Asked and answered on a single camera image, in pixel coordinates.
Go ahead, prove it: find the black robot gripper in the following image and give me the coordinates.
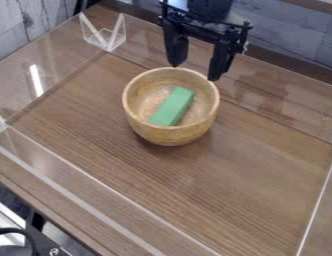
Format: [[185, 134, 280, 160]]
[[160, 0, 253, 81]]

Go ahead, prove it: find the green rectangular stick block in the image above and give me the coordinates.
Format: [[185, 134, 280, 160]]
[[149, 87, 196, 126]]

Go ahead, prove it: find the round wooden bowl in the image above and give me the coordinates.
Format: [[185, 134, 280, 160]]
[[122, 67, 220, 146]]

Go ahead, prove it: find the clear acrylic corner bracket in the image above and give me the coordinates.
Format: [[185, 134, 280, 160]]
[[80, 13, 126, 52]]

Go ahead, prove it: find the clear acrylic enclosure wall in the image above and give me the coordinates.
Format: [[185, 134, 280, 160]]
[[0, 6, 332, 256]]

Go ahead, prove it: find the black metal table frame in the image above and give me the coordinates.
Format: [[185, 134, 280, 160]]
[[25, 210, 77, 256]]

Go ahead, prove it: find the black cable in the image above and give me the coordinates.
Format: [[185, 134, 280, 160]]
[[0, 227, 40, 256]]

